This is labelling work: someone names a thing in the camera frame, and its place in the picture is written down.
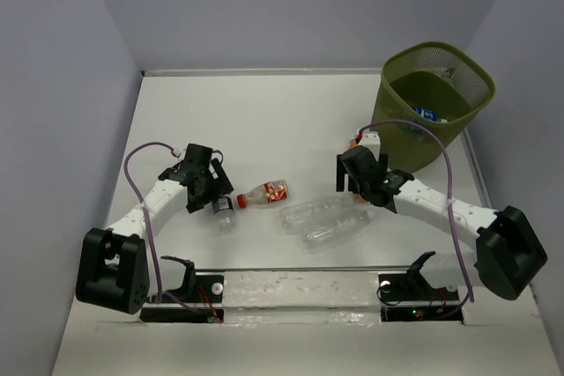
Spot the blue label bottle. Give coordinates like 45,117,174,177
413,107,448,123

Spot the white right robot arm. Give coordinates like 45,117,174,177
336,145,548,300

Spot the green mesh waste bin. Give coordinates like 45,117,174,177
372,41,495,173

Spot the red cap red label bottle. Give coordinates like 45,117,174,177
236,180,288,209

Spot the clear bottle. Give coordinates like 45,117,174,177
299,209,377,249
278,195,354,231

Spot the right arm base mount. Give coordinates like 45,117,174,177
376,252,464,322

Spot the small black cap bottle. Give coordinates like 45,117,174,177
211,195,235,232

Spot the orange juice bottle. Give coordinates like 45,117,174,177
347,139,366,204

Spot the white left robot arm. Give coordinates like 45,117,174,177
75,141,234,314

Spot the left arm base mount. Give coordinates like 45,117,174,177
139,255,225,324

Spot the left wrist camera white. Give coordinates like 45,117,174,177
171,148,186,160

